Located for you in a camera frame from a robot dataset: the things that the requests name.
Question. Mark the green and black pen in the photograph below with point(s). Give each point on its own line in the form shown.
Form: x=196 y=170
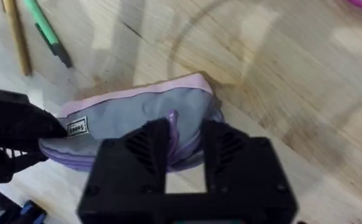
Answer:
x=46 y=31

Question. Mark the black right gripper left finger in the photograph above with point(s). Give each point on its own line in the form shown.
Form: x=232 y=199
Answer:
x=127 y=168

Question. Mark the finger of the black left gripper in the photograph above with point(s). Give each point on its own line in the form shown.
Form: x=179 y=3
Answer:
x=12 y=115
x=0 y=165

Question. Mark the tan wooden pen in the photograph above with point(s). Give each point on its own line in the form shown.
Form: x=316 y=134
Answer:
x=17 y=37

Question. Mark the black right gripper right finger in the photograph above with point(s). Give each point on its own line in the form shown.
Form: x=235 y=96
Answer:
x=240 y=168

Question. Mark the grey and purple zip bag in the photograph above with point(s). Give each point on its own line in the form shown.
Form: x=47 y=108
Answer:
x=121 y=115

